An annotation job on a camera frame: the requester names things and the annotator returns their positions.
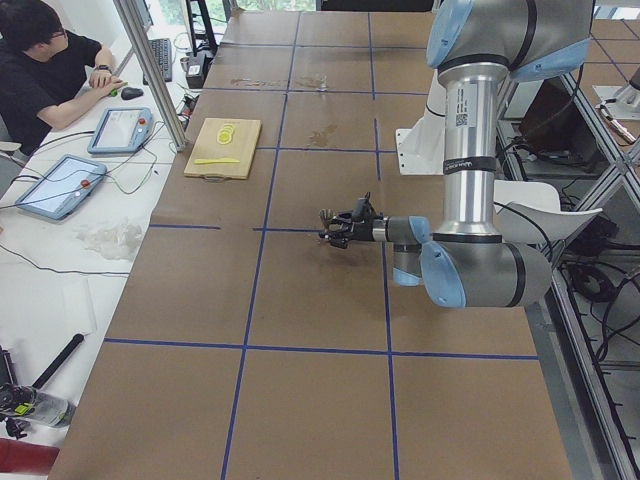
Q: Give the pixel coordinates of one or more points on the teach pendant tablet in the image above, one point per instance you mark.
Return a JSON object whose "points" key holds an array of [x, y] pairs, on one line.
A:
{"points": [[121, 131], [63, 188]]}

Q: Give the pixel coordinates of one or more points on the seated person black shirt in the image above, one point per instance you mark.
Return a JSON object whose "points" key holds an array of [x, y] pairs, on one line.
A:
{"points": [[50, 76]]}

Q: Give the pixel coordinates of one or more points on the black box with label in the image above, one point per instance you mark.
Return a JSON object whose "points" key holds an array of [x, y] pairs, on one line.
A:
{"points": [[195, 74]]}

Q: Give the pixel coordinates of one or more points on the black keyboard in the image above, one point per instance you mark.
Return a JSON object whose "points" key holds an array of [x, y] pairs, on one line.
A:
{"points": [[161, 49]]}

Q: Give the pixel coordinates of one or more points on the crumpled white tissue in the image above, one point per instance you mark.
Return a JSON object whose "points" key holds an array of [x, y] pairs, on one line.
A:
{"points": [[113, 241]]}

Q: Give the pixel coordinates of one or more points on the green plastic tool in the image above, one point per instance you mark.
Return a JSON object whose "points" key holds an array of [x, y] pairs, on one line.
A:
{"points": [[115, 91]]}

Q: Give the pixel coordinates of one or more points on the right teach pendant tablet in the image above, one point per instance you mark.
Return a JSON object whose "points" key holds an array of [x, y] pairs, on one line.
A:
{"points": [[121, 131]]}

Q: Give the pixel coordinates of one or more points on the black computer mouse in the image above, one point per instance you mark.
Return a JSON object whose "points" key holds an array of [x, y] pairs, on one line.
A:
{"points": [[130, 93]]}

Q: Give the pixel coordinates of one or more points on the left teach pendant tablet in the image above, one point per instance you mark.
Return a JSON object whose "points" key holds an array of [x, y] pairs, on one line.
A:
{"points": [[63, 188]]}

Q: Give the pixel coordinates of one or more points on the clear plastic bottle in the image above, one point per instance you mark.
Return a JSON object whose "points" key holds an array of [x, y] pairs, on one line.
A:
{"points": [[34, 405]]}

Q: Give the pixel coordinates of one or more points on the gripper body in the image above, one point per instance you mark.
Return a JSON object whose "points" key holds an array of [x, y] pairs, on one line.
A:
{"points": [[363, 230]]}

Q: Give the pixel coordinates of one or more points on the aluminium frame post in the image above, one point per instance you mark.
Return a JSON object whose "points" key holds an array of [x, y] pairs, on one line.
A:
{"points": [[133, 26]]}

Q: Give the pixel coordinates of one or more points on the yellow plastic knife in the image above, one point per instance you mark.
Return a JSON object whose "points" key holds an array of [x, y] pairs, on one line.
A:
{"points": [[212, 161]]}

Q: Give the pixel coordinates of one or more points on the white chair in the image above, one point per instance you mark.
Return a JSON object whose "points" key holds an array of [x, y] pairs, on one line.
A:
{"points": [[541, 203]]}

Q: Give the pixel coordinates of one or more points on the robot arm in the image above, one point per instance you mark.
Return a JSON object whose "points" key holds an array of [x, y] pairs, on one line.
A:
{"points": [[474, 46]]}

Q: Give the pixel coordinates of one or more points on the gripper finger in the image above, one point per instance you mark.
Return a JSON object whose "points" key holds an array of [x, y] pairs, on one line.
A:
{"points": [[342, 218], [339, 238]]}

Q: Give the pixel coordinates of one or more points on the white foam strip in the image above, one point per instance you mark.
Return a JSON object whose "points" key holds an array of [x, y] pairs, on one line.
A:
{"points": [[78, 314]]}

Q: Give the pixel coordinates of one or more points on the front lemon slice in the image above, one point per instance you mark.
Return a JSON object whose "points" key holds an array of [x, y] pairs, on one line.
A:
{"points": [[222, 138]]}

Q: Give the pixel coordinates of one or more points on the bamboo cutting board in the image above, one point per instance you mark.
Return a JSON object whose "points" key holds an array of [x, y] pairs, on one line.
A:
{"points": [[242, 147]]}

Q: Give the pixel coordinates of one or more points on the black stick handle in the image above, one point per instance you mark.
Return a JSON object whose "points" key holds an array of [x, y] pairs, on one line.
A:
{"points": [[58, 361]]}

